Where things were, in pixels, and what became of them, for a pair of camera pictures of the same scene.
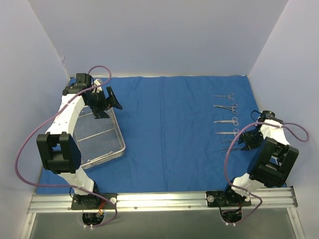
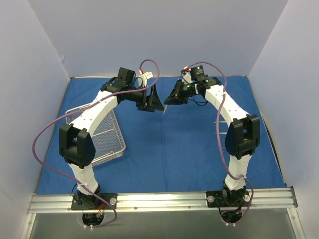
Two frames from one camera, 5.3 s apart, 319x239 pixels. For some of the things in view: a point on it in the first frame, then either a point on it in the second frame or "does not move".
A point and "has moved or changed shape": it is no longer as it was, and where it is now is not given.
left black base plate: [93, 201] does not move
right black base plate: [224, 198] does not move
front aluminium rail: [277, 199] does not move
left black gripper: [104, 104] to [148, 98]
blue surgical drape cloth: [181, 135] does not move
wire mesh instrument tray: [99, 140] does not move
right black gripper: [249, 140] to [180, 91]
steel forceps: [226, 149] has moved or changed shape
